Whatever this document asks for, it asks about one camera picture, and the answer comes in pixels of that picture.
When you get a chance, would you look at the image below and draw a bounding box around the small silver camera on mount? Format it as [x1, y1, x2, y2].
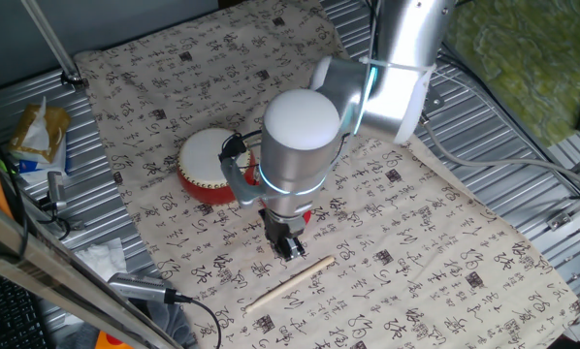
[37, 170, 85, 232]

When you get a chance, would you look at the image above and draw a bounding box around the yellow tissue pack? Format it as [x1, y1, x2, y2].
[7, 96, 72, 185]

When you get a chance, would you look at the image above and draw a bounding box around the aluminium frame bar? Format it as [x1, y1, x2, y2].
[0, 193, 184, 349]

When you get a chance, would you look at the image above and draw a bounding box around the wooden drumstick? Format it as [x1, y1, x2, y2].
[243, 254, 337, 314]

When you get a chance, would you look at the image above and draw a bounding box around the white crumpled tissue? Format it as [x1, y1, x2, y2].
[74, 237, 129, 282]

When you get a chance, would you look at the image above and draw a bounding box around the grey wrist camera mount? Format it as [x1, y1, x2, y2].
[217, 133, 267, 209]

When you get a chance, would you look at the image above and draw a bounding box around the red drum with white skin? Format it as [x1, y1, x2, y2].
[175, 126, 262, 206]

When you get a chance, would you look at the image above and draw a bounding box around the grey metal pole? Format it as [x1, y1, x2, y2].
[20, 0, 88, 89]

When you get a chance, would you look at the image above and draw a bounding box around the aluminium profile bracket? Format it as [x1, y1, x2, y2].
[546, 144, 580, 232]

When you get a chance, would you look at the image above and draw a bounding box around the green yellow mat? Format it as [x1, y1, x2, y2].
[437, 0, 580, 149]

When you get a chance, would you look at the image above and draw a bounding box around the black keyboard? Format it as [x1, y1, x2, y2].
[0, 265, 53, 349]

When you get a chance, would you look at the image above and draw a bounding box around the beige calligraphy print cloth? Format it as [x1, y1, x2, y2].
[74, 0, 580, 349]

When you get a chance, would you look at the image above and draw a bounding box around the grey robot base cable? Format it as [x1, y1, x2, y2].
[418, 113, 580, 193]

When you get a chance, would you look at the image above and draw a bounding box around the orange emergency stop box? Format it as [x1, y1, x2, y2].
[94, 331, 136, 349]

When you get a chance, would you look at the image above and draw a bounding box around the black camera cable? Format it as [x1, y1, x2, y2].
[163, 289, 222, 349]

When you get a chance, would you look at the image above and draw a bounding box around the long silver camera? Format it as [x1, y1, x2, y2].
[107, 272, 177, 305]

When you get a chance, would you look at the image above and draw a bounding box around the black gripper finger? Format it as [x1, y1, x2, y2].
[284, 235, 306, 262]
[269, 237, 291, 261]

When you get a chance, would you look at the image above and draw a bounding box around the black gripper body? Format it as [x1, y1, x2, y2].
[260, 208, 307, 242]

